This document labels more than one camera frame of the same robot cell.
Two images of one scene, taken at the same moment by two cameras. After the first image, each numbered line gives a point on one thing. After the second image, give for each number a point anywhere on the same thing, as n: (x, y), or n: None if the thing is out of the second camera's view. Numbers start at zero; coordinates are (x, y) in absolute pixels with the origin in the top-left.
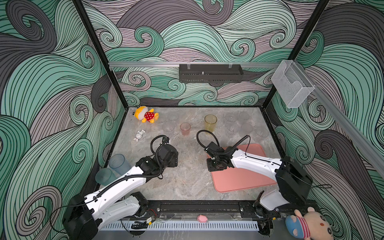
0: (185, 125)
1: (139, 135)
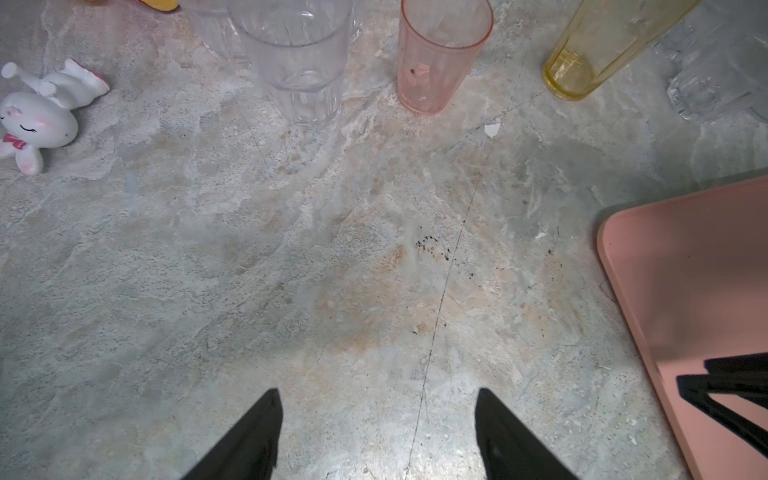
0: (438, 41)
1: (31, 122)
